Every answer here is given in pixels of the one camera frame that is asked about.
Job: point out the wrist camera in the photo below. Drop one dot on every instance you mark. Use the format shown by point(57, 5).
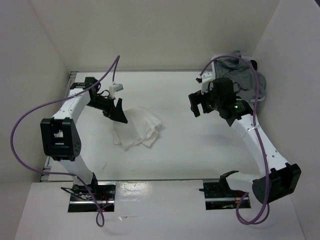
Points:
point(205, 80)
point(114, 88)

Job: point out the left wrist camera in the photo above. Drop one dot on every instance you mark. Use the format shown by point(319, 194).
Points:
point(114, 88)

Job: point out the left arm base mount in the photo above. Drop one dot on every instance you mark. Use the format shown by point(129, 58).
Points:
point(82, 202)

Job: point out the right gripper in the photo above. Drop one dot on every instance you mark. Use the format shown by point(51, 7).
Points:
point(197, 98)

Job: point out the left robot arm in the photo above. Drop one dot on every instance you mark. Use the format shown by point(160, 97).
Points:
point(61, 140)

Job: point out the white pleated skirt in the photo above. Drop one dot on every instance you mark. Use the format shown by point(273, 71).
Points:
point(143, 127)

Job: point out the white laundry basket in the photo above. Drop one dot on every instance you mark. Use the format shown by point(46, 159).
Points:
point(255, 98)

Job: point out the grey skirt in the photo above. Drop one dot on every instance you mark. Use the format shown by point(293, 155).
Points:
point(240, 72)

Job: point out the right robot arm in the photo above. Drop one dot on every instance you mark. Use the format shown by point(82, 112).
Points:
point(277, 178)

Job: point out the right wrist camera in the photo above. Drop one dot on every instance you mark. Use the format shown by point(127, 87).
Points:
point(205, 80)

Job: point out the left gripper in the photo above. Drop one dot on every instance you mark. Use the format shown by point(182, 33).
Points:
point(117, 113)

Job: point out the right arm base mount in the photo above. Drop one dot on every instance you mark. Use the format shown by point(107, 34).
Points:
point(218, 198)

